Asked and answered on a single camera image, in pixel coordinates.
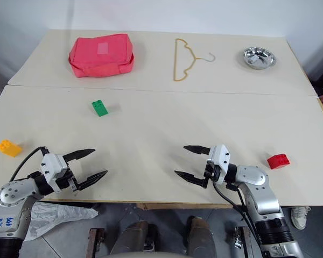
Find shiny steel bowl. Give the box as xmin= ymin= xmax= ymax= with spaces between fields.
xmin=243 ymin=46 xmax=277 ymax=70

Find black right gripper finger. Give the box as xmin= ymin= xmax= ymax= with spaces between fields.
xmin=174 ymin=169 xmax=207 ymax=188
xmin=182 ymin=145 xmax=212 ymax=156

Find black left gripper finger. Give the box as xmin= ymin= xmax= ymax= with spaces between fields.
xmin=62 ymin=148 xmax=96 ymax=163
xmin=76 ymin=169 xmax=109 ymax=190

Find green toy brick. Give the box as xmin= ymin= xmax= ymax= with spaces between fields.
xmin=91 ymin=99 xmax=109 ymax=118

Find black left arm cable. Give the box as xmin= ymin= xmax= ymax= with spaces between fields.
xmin=9 ymin=146 xmax=50 ymax=182

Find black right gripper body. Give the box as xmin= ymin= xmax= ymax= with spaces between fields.
xmin=202 ymin=160 xmax=222 ymax=189

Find white sneaker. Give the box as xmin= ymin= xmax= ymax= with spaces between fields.
xmin=290 ymin=206 xmax=312 ymax=231

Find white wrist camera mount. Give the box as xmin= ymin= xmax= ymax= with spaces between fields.
xmin=40 ymin=153 xmax=69 ymax=181
xmin=207 ymin=144 xmax=231 ymax=176

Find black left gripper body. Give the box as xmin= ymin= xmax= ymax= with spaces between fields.
xmin=54 ymin=155 xmax=80 ymax=193

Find pink fabric pouch bag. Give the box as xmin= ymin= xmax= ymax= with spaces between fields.
xmin=68 ymin=33 xmax=136 ymax=79

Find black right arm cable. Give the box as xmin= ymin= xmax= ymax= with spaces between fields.
xmin=211 ymin=178 xmax=268 ymax=258

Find red toy brick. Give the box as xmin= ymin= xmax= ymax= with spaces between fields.
xmin=266 ymin=153 xmax=291 ymax=170

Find crumpled clear plastic bag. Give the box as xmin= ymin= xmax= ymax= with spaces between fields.
xmin=0 ymin=199 xmax=100 ymax=242

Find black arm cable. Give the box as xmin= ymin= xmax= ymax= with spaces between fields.
xmin=211 ymin=178 xmax=268 ymax=258
xmin=9 ymin=146 xmax=50 ymax=182

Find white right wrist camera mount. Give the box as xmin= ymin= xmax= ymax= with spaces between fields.
xmin=207 ymin=144 xmax=231 ymax=176

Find yellow wire clothes hanger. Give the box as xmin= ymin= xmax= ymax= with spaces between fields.
xmin=173 ymin=38 xmax=215 ymax=82

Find dark rounded robot leg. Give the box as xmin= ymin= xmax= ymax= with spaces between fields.
xmin=186 ymin=216 xmax=218 ymax=258
xmin=109 ymin=220 xmax=157 ymax=258

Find yellow toy brick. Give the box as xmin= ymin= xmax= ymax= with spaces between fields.
xmin=0 ymin=139 xmax=23 ymax=157

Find brown metal stand foot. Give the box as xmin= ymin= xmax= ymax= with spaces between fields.
xmin=233 ymin=226 xmax=261 ymax=258
xmin=89 ymin=227 xmax=107 ymax=258

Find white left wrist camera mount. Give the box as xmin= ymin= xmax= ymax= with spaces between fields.
xmin=40 ymin=153 xmax=69 ymax=181

